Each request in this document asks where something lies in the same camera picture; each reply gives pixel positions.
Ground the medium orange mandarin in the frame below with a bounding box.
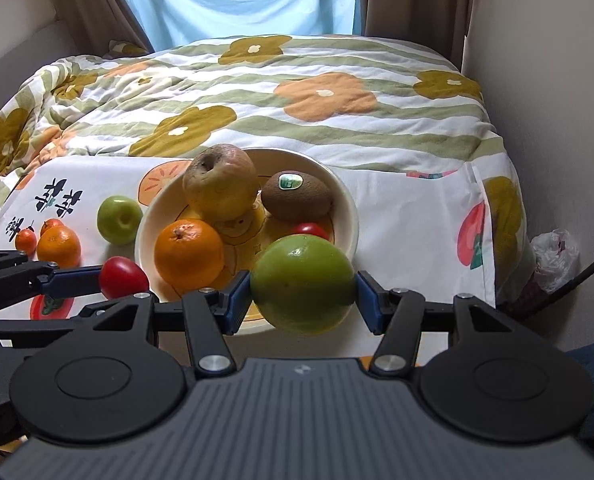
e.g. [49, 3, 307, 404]
[36, 226, 81, 269]

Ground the large orange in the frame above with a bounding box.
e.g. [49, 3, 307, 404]
[154, 219, 224, 295]

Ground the red tomato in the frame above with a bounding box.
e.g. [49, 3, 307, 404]
[293, 222, 331, 240]
[98, 256, 149, 299]

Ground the green apple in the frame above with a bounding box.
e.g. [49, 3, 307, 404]
[250, 234, 355, 335]
[96, 195, 143, 245]

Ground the cream cartoon bowl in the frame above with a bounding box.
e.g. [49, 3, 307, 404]
[133, 147, 361, 337]

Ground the white persimmon print cloth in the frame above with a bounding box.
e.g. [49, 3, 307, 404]
[0, 152, 499, 361]

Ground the yellow-red wrinkled apple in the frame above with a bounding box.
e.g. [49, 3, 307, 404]
[182, 144, 259, 222]

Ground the brown kiwi with sticker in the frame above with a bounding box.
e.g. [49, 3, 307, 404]
[261, 170, 333, 223]

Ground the white plastic bag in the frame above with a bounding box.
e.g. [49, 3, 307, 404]
[530, 229, 579, 294]

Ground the floral striped duvet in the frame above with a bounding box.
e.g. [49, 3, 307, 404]
[0, 35, 535, 301]

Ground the brown left curtain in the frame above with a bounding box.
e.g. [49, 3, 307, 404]
[52, 0, 153, 55]

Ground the brown curtain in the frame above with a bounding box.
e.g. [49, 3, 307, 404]
[360, 0, 473, 67]
[52, 0, 153, 55]

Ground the brown right curtain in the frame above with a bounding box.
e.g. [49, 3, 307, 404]
[360, 0, 473, 67]

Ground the black cable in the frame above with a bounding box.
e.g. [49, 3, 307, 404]
[506, 238, 594, 311]

